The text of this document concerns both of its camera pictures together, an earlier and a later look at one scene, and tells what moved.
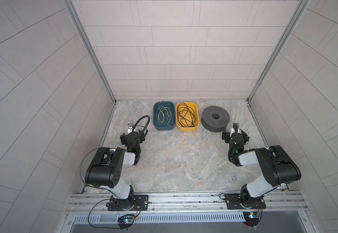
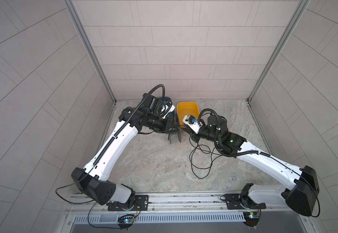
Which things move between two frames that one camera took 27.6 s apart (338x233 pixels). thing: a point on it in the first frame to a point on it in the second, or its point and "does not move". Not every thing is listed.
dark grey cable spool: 215,119 to 173,126
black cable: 186,115 to 191,163
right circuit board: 251,218 does not move
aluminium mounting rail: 93,203 does not move
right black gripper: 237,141 to 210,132
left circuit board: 126,220 does not move
